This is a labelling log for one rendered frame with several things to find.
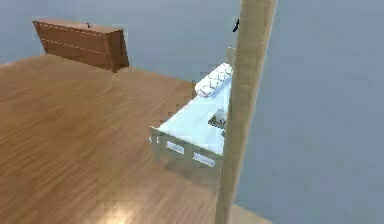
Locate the pale wooden bed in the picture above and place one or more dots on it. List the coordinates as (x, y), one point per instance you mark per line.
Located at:
(195, 125)

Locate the white patterned pillow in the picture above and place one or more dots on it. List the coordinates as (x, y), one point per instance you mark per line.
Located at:
(213, 81)

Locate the beige room door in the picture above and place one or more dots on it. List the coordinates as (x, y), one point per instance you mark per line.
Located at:
(245, 110)

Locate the brown wooden chest of drawers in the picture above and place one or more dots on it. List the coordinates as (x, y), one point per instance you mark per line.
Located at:
(83, 45)

